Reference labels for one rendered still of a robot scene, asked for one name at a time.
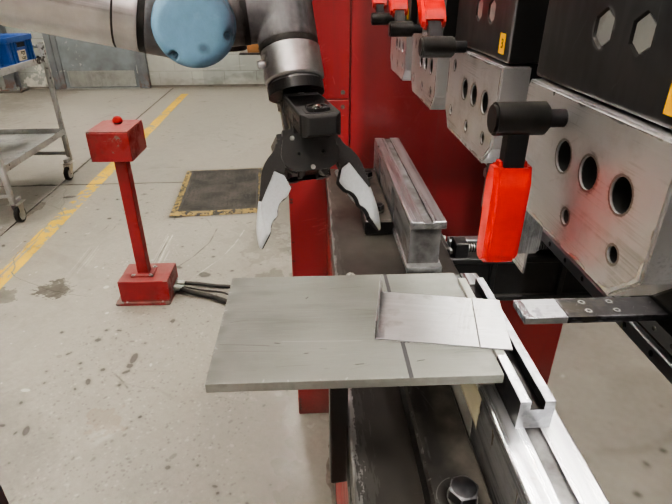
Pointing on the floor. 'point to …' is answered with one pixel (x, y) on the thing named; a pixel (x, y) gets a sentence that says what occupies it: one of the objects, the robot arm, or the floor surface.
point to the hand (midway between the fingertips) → (323, 241)
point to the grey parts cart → (31, 138)
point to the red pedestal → (148, 293)
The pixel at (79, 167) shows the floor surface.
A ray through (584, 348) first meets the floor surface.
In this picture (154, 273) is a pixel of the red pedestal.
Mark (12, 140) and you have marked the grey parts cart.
